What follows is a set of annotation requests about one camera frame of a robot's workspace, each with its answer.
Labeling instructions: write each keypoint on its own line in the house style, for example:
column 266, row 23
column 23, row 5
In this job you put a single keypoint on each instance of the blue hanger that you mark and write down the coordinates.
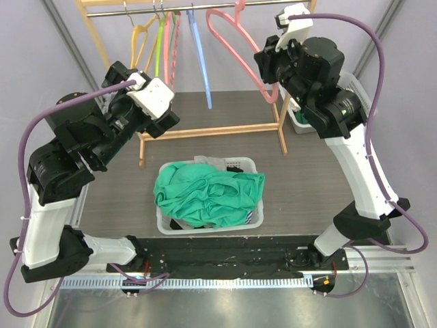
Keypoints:
column 199, row 52

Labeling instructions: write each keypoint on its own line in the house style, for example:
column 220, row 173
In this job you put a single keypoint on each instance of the lime green hanger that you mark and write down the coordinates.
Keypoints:
column 159, row 41

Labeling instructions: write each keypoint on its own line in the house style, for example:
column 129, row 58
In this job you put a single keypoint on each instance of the white perforated back basket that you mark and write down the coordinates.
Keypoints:
column 351, row 97

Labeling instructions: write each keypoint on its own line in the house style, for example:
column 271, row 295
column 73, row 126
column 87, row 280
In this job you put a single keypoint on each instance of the grey tank top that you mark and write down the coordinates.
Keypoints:
column 219, row 163

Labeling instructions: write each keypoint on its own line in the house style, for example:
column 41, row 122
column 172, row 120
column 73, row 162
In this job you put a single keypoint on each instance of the blue white striped tank top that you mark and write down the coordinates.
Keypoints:
column 249, row 217

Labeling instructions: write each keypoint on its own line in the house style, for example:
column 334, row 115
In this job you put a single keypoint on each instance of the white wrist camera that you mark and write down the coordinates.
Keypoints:
column 153, row 96
column 292, row 28

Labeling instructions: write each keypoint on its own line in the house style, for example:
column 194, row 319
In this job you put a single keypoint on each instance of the black tank top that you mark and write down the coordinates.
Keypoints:
column 235, row 169

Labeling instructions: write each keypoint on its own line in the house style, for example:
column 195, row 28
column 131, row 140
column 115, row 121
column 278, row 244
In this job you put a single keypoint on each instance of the white perforated front basket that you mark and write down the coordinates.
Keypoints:
column 196, row 198

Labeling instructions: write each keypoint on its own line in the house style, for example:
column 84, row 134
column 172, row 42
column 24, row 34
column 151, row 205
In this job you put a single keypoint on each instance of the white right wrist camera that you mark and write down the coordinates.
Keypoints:
column 292, row 28

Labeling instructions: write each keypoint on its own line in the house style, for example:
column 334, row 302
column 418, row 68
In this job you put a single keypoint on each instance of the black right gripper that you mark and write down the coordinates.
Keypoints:
column 264, row 63

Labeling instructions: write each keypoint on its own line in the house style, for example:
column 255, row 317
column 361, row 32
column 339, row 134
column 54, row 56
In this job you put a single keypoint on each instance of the wooden clothes rack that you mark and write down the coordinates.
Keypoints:
column 269, row 96

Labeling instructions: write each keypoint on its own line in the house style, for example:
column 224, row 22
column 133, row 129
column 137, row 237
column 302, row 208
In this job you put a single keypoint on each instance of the white slotted cable duct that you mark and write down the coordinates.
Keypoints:
column 117, row 281

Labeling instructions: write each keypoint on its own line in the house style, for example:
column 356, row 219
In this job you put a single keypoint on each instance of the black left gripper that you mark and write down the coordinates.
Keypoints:
column 167, row 119

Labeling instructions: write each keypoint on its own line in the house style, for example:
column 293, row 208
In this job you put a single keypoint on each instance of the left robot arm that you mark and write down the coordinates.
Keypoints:
column 90, row 129

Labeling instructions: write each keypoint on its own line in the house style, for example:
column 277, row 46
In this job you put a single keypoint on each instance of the folded green garment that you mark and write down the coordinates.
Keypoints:
column 300, row 118

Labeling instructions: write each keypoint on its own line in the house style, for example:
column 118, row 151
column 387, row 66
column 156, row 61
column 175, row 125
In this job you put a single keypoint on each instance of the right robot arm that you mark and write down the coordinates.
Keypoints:
column 309, row 72

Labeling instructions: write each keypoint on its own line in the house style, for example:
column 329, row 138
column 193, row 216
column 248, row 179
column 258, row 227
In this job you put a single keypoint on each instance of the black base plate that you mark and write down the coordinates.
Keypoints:
column 233, row 257

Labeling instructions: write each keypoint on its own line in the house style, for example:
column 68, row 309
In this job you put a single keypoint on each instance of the green tank top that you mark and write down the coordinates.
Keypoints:
column 208, row 198

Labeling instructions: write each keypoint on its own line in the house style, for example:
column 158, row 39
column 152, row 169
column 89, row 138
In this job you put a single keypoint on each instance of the white perforated basket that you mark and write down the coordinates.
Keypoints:
column 351, row 97
column 196, row 198

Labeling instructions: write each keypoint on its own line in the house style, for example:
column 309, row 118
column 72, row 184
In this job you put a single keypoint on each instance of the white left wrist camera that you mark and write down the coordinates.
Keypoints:
column 153, row 96

